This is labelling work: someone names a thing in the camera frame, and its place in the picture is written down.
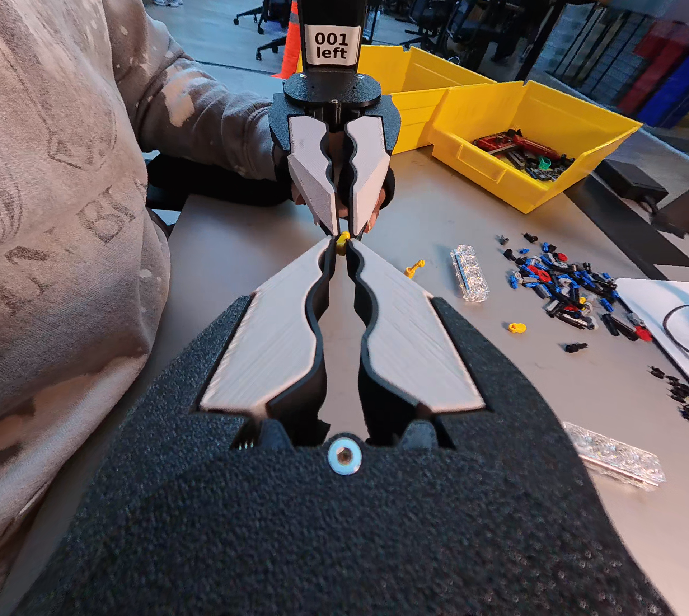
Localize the grey desk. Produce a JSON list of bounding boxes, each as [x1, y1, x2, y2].
[[153, 142, 689, 616]]

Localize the red and blue crates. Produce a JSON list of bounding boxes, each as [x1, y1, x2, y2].
[[616, 19, 689, 128]]

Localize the orange traffic cone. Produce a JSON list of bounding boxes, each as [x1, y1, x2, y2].
[[272, 0, 302, 80]]

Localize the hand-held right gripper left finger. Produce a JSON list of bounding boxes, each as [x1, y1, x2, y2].
[[199, 236, 339, 439]]

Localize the white board with motor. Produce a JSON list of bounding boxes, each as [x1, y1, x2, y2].
[[614, 278, 689, 377]]

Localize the person's left hand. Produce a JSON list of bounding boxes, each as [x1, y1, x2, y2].
[[365, 188, 388, 235]]

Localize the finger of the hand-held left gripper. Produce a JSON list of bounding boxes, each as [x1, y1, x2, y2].
[[343, 116, 390, 240], [287, 117, 341, 237]]

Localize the heap of red black parts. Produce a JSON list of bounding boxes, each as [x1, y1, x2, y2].
[[473, 129, 576, 182]]

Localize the heap of black tiny parts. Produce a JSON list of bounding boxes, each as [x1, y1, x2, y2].
[[666, 375, 689, 420]]

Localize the person's left forearm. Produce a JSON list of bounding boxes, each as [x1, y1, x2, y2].
[[129, 35, 281, 182]]

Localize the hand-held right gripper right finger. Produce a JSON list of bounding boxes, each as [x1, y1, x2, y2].
[[347, 239, 487, 447]]

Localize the black power adapter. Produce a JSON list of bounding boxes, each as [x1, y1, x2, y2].
[[595, 159, 669, 208]]

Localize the yellow storage bin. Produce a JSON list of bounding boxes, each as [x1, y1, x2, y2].
[[296, 44, 497, 154], [428, 80, 642, 214]]

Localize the black cable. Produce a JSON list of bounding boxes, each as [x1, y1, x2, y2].
[[641, 196, 689, 240]]

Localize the clear plastic building piece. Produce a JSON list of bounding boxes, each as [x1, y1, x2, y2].
[[449, 245, 492, 303], [562, 421, 666, 490]]

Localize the black desk mat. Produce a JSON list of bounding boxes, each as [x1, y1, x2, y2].
[[565, 172, 689, 280]]

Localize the pile of small building parts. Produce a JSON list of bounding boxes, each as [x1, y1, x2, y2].
[[498, 233, 653, 342]]

